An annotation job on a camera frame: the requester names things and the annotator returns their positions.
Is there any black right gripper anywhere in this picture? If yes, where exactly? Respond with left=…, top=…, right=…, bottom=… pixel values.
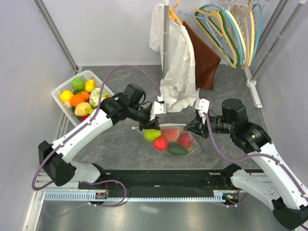
left=184, top=111, right=235, bottom=139

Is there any red pomegranate toy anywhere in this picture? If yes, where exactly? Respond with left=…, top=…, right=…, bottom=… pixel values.
left=178, top=132, right=193, bottom=148

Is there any clear spotted zip top bag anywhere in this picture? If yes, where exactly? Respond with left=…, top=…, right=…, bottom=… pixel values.
left=132, top=124, right=201, bottom=157

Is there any red apple toy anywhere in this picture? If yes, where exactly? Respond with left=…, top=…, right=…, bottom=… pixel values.
left=153, top=136, right=168, bottom=152

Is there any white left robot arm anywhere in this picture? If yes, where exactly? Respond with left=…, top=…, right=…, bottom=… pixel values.
left=38, top=84, right=167, bottom=189

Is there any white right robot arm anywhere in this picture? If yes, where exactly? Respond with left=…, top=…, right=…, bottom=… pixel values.
left=184, top=98, right=308, bottom=231

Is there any green apple toy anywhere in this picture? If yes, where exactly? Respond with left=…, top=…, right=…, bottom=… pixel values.
left=143, top=129, right=162, bottom=141

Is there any dark green avocado toy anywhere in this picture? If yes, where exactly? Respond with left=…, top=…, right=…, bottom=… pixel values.
left=167, top=143, right=189, bottom=156

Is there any white garment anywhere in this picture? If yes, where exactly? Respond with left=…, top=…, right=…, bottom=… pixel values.
left=149, top=4, right=199, bottom=113

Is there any white plastic fruit basket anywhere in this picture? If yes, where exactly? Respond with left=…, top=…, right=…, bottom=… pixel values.
left=52, top=70, right=114, bottom=127

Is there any yellow banana toy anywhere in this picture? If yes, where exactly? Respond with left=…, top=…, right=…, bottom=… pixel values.
left=85, top=108, right=94, bottom=115

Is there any red tomato toy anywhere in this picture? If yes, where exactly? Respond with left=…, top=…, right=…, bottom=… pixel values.
left=81, top=115, right=89, bottom=122

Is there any yellow pear toy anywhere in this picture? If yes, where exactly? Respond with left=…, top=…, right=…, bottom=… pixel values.
left=85, top=78, right=96, bottom=93

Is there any orange toy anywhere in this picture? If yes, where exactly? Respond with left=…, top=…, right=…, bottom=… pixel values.
left=70, top=94, right=85, bottom=107

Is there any brown towel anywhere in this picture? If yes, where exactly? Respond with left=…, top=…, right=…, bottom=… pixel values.
left=182, top=21, right=221, bottom=90

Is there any green tomato toy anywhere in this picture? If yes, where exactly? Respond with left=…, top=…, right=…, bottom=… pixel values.
left=71, top=77, right=85, bottom=90

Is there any grey diagonal rack pole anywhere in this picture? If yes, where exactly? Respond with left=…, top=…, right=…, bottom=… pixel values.
left=244, top=0, right=308, bottom=108

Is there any small garlic bulb toy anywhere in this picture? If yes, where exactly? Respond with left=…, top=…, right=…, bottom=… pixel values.
left=64, top=101, right=72, bottom=109

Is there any yellow lemon toy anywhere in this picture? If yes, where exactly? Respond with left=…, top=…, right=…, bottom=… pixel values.
left=60, top=90, right=74, bottom=102

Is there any beige clothes hanger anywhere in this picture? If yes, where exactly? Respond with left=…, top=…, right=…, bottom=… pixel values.
left=232, top=0, right=255, bottom=69

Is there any grey metal rack pole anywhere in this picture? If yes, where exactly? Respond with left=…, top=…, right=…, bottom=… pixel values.
left=162, top=0, right=170, bottom=78

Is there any orange clothes hanger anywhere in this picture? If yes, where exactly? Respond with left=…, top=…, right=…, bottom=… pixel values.
left=169, top=0, right=183, bottom=26

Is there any green clothes hanger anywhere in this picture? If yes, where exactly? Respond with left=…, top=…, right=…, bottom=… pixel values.
left=197, top=7, right=242, bottom=67

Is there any yellow clothes hanger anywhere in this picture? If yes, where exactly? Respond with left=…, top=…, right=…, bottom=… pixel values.
left=195, top=9, right=240, bottom=68

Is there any blue clothes hanger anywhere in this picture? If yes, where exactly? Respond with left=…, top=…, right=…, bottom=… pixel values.
left=199, top=3, right=246, bottom=67

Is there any teal clothes hanger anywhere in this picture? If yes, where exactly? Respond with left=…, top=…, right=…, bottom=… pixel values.
left=251, top=2, right=263, bottom=64

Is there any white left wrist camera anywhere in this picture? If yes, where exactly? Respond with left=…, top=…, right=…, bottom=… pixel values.
left=150, top=95, right=167, bottom=121

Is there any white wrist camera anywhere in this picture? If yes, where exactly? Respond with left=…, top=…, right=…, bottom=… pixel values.
left=150, top=95, right=167, bottom=121
left=194, top=99, right=210, bottom=124

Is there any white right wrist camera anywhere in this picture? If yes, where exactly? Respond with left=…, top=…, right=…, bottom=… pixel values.
left=194, top=99, right=210, bottom=124

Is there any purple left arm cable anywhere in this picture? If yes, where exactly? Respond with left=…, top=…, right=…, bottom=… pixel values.
left=31, top=65, right=164, bottom=218

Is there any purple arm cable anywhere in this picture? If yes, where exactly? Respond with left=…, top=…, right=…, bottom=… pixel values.
left=203, top=112, right=308, bottom=229
left=31, top=65, right=164, bottom=218

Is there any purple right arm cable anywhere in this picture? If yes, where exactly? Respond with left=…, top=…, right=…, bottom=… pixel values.
left=203, top=112, right=308, bottom=229

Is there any light blue wire hanger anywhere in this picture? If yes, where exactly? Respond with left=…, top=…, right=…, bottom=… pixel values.
left=178, top=1, right=239, bottom=67

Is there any light blue cable duct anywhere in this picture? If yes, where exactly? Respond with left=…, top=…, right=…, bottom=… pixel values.
left=45, top=191, right=227, bottom=203

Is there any aluminium frame rail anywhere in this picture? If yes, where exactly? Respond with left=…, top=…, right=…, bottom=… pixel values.
left=33, top=0, right=79, bottom=74

